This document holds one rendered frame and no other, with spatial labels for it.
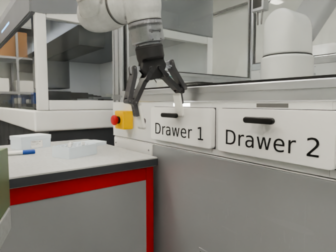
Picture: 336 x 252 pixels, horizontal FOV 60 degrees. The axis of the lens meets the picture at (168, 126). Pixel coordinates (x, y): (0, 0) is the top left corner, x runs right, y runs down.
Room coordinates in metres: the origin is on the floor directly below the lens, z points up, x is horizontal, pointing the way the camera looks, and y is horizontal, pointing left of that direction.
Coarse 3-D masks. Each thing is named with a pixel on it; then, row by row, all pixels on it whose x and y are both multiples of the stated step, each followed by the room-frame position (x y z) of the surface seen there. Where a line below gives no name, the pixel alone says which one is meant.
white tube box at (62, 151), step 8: (64, 144) 1.01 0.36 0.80; (72, 144) 1.02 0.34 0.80; (80, 144) 1.02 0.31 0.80; (88, 144) 1.00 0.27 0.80; (56, 152) 0.95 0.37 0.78; (64, 152) 0.93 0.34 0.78; (72, 152) 0.94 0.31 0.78; (80, 152) 0.97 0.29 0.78; (88, 152) 1.00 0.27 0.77; (96, 152) 1.03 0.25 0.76
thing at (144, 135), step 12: (120, 108) 1.22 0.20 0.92; (144, 108) 1.07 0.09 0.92; (216, 108) 0.78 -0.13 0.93; (252, 108) 0.69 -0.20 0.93; (264, 108) 0.66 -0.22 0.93; (276, 108) 0.64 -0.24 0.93; (288, 108) 0.62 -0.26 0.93; (300, 108) 0.60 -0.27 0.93; (312, 108) 0.58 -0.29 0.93; (324, 108) 0.56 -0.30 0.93; (216, 120) 0.78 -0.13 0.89; (120, 132) 1.22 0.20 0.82; (132, 132) 1.14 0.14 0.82; (144, 132) 1.07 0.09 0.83; (216, 132) 0.78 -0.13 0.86; (168, 144) 0.95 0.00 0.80; (180, 144) 0.90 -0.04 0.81; (216, 144) 0.78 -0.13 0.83; (228, 156) 0.75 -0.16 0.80; (240, 156) 0.72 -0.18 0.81; (252, 156) 0.69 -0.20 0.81; (288, 168) 0.61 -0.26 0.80; (300, 168) 0.59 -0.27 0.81; (312, 168) 0.57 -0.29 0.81
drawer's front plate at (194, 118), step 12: (156, 108) 0.98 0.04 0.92; (168, 108) 0.92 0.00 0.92; (192, 108) 0.83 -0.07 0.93; (204, 108) 0.79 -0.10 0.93; (156, 120) 0.98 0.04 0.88; (168, 120) 0.92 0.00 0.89; (180, 120) 0.88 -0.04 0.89; (192, 120) 0.83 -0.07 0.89; (204, 120) 0.79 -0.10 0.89; (168, 132) 0.92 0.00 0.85; (192, 132) 0.83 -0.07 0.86; (204, 132) 0.79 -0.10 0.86; (192, 144) 0.83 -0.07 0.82; (204, 144) 0.79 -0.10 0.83
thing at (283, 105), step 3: (258, 105) 0.68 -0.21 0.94; (261, 105) 0.67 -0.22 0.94; (264, 105) 0.66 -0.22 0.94; (267, 105) 0.66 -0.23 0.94; (270, 105) 0.65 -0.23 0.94; (273, 105) 0.65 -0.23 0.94; (276, 105) 0.64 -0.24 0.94; (279, 105) 0.63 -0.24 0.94; (282, 105) 0.63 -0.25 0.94; (285, 105) 0.62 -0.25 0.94
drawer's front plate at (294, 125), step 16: (224, 112) 0.74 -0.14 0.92; (240, 112) 0.70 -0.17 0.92; (256, 112) 0.66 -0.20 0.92; (272, 112) 0.63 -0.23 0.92; (288, 112) 0.60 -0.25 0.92; (304, 112) 0.57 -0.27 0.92; (320, 112) 0.55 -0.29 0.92; (224, 128) 0.74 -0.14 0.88; (240, 128) 0.70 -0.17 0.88; (256, 128) 0.66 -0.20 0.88; (272, 128) 0.63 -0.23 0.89; (288, 128) 0.60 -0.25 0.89; (304, 128) 0.57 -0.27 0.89; (320, 128) 0.55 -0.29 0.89; (224, 144) 0.74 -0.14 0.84; (240, 144) 0.70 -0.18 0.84; (256, 144) 0.66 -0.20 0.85; (272, 144) 0.63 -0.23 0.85; (304, 144) 0.57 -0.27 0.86; (320, 144) 0.55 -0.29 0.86; (288, 160) 0.60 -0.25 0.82; (304, 160) 0.57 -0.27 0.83; (320, 160) 0.54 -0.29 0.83
